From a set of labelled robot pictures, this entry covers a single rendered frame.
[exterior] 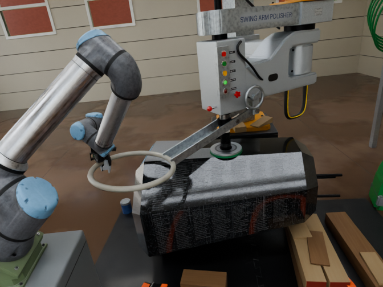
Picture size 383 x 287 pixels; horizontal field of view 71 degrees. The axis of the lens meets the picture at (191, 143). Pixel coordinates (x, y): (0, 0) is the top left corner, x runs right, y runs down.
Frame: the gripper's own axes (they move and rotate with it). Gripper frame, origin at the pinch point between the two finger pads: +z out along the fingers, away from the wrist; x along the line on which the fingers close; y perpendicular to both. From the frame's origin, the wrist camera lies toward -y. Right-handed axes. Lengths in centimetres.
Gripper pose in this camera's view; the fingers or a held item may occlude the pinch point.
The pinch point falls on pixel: (106, 169)
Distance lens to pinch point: 176.1
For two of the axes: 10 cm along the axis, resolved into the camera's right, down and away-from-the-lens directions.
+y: -5.1, 3.3, -7.9
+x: 8.6, 1.6, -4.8
